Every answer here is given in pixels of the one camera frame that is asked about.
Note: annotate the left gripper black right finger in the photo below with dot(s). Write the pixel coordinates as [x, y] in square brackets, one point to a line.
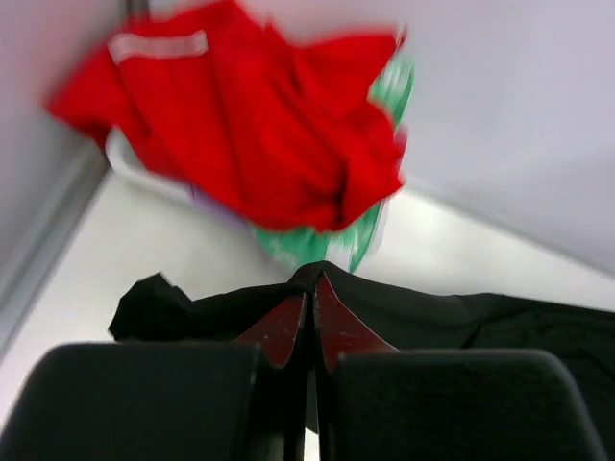
[378, 402]

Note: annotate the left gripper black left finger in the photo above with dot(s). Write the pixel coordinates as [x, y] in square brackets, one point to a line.
[239, 400]

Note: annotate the red garment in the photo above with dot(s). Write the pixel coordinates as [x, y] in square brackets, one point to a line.
[282, 133]

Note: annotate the black trousers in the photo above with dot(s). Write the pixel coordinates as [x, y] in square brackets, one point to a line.
[582, 338]

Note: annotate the green white patterned garment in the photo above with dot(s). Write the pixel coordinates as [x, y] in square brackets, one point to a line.
[347, 248]

